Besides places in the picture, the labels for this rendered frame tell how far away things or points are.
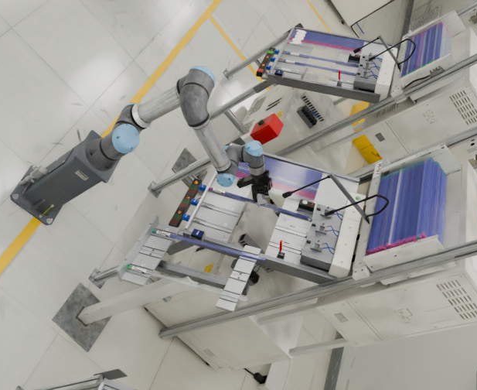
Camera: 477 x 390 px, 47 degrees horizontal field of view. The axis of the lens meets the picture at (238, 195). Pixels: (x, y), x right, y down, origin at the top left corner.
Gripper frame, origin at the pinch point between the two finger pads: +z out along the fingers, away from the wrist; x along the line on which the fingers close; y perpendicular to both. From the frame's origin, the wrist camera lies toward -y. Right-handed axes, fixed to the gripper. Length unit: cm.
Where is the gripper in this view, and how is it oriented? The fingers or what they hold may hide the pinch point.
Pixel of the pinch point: (258, 203)
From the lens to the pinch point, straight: 268.8
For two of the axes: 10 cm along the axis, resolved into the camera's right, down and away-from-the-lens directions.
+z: 1.4, 7.6, 6.4
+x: 3.0, -6.5, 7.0
